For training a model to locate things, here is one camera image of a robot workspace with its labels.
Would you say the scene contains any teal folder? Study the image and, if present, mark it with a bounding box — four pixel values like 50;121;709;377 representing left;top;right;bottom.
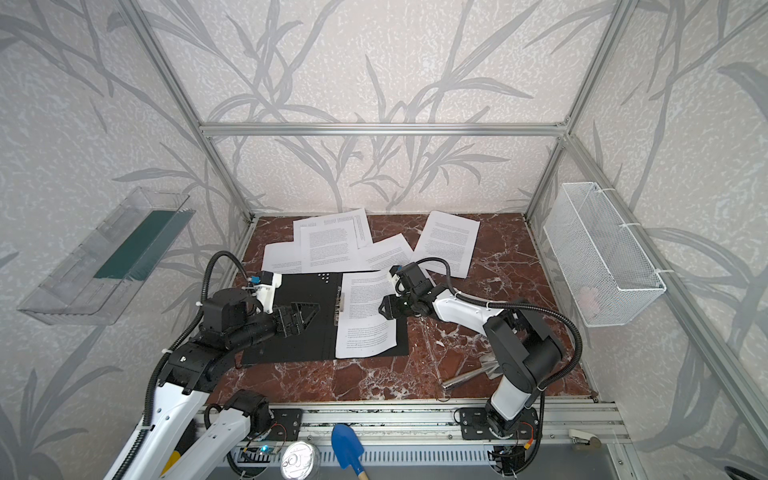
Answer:
241;271;409;367

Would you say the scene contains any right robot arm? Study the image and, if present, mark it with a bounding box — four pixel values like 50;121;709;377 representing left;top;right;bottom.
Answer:
379;257;583;438

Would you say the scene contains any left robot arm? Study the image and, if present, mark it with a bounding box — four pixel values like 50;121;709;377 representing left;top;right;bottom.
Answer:
106;285;321;479

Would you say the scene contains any blue trowel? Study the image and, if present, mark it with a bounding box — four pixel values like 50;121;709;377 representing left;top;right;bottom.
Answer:
331;424;369;480

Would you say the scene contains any silver round can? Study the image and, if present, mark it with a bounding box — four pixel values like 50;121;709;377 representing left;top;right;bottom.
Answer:
280;441;321;480

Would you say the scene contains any green circuit board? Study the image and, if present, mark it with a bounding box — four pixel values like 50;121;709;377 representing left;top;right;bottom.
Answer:
236;444;284;467

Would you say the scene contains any yellow black glove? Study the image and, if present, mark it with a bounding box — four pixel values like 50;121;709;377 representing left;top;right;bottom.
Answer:
161;447;184;475

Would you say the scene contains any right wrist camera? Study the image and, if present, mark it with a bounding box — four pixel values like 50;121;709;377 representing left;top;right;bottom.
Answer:
388;265;403;292

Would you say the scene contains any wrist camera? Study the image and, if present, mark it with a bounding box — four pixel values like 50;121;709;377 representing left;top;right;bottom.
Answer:
247;271;282;314
388;265;403;292

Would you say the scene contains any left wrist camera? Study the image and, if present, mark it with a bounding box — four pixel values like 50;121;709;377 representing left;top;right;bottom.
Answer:
247;271;282;314

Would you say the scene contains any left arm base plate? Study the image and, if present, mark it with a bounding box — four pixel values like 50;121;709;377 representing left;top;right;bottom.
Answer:
259;408;304;443

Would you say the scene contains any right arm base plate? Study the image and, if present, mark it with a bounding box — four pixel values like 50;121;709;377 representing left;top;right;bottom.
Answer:
455;407;540;442

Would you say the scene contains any aluminium frame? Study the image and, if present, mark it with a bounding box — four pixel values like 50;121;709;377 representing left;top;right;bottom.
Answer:
114;1;767;454

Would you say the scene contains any white wire basket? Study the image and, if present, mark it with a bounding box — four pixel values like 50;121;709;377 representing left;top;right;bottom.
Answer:
544;182;666;328

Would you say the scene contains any clear plastic wall tray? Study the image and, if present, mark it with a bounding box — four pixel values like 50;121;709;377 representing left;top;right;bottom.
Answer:
17;187;195;326

